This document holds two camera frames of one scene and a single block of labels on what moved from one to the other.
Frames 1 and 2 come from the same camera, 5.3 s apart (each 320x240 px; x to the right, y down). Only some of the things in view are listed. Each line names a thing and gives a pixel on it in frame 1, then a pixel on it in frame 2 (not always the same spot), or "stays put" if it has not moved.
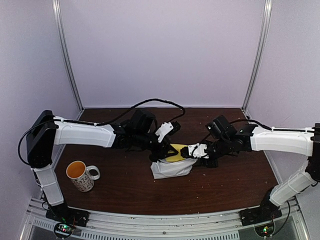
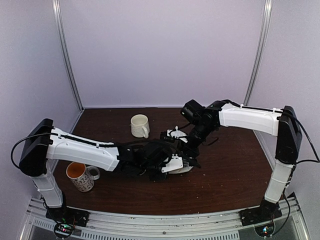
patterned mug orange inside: [83, 177] stays put
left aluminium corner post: [66, 53] stays put
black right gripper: [202, 162] -> [189, 152]
